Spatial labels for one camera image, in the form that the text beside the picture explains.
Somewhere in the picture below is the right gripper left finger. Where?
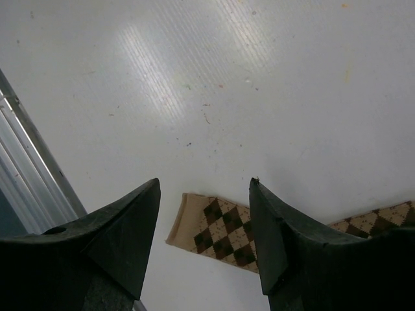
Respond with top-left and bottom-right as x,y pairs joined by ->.
1,178 -> 161,310

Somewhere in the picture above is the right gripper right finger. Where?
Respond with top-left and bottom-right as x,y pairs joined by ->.
249,178 -> 414,310

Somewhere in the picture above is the beige argyle sock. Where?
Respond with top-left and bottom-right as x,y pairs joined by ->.
166,193 -> 414,273

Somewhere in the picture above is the aluminium rail frame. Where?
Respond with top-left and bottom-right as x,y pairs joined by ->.
1,77 -> 143,310

